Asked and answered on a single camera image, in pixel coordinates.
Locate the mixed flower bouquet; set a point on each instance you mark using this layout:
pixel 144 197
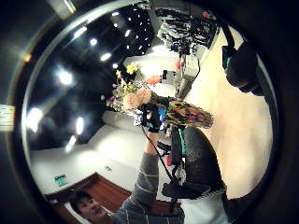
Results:
pixel 132 93

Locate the white marker cube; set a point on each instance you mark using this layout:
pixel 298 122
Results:
pixel 139 117

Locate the orange flower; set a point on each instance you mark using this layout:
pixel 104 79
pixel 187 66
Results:
pixel 153 79

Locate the green exit sign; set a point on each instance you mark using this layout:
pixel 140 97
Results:
pixel 60 179

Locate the colourful patterned vase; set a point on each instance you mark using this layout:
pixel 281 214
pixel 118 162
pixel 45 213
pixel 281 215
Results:
pixel 187 114

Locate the the person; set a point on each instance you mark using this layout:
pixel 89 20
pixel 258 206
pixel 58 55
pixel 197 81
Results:
pixel 137 208

